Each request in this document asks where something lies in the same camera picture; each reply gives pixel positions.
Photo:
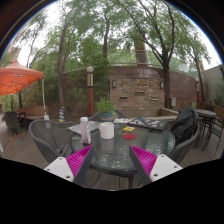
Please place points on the grey wall box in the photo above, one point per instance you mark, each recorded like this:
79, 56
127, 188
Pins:
173, 101

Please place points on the flat round red coaster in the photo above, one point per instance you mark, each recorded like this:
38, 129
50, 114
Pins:
129, 136

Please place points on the yellow card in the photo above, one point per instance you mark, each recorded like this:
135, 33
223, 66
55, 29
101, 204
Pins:
128, 128

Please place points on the potted green plant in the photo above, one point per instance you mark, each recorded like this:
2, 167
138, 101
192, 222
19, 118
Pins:
105, 108

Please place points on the globe-topped lamp post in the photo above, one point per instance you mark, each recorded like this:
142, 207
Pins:
90, 93

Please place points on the silver laptop with stickers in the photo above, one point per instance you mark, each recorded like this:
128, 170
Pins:
75, 128

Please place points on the dark round patio table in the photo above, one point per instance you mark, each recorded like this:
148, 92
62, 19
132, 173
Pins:
206, 114

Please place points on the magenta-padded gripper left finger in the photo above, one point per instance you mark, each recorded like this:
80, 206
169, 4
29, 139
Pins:
78, 161

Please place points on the white ceramic mug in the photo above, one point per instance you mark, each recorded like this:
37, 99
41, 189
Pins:
106, 131

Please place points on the orange canopy tent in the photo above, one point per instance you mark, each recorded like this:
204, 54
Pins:
16, 78

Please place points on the group of dark patio chairs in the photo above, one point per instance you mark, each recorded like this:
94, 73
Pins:
13, 121

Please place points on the striped traffic cone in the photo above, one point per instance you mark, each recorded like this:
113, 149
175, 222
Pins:
61, 115

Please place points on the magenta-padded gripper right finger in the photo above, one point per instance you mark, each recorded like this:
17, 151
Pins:
146, 160

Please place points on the translucent white-capped drink bottle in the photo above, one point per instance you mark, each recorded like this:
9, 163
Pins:
85, 131

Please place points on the wall lamp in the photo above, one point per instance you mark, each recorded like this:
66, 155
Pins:
114, 83
161, 85

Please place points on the black laptop with stickers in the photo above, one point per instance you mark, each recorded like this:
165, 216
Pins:
148, 123

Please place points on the black jacket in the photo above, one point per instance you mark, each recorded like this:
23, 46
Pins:
185, 125

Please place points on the white printed booklet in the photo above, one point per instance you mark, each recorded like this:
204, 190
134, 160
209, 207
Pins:
122, 120

